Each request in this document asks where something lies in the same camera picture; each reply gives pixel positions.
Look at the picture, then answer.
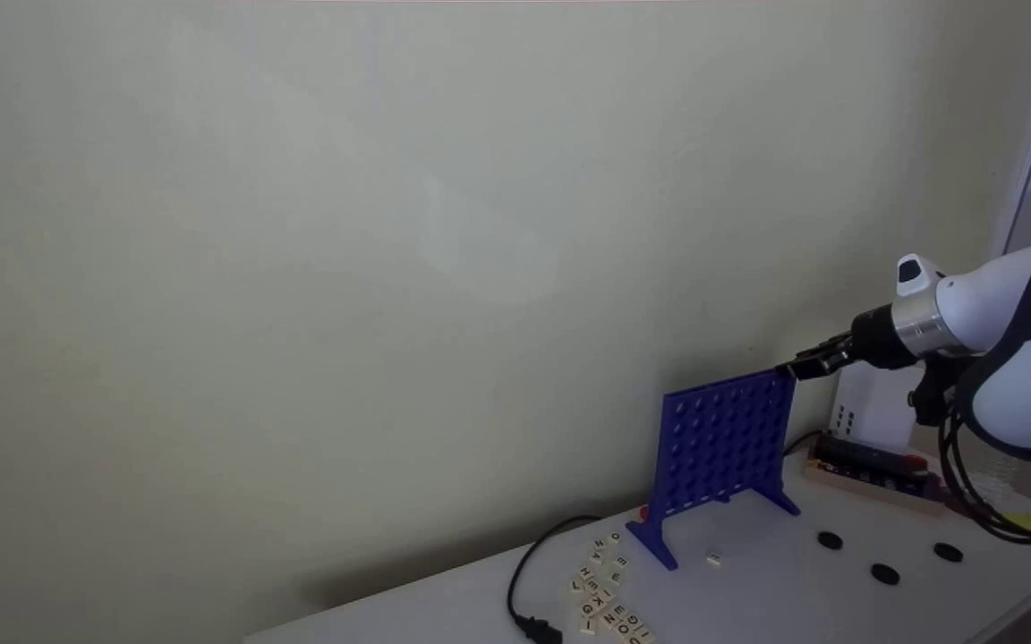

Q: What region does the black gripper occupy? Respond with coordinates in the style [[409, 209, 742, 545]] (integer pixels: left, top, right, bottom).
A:
[[788, 302, 928, 383]]

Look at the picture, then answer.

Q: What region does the blue upright gameboard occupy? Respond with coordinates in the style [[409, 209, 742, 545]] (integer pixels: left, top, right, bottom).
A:
[[627, 365, 804, 573]]

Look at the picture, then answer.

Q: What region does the white rounded box container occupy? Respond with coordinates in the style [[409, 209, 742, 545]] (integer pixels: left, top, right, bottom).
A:
[[825, 362, 929, 456]]

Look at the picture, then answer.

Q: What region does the black remote control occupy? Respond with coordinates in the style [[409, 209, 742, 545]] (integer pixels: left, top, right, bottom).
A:
[[817, 432, 937, 482]]

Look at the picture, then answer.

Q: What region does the white table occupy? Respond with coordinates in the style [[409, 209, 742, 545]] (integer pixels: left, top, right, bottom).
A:
[[242, 458, 1031, 644]]

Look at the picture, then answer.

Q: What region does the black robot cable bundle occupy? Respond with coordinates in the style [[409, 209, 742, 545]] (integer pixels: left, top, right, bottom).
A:
[[910, 353, 1031, 553]]

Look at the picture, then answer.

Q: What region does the black power cable with plug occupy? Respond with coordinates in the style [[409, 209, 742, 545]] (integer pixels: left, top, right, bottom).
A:
[[503, 513, 608, 644]]

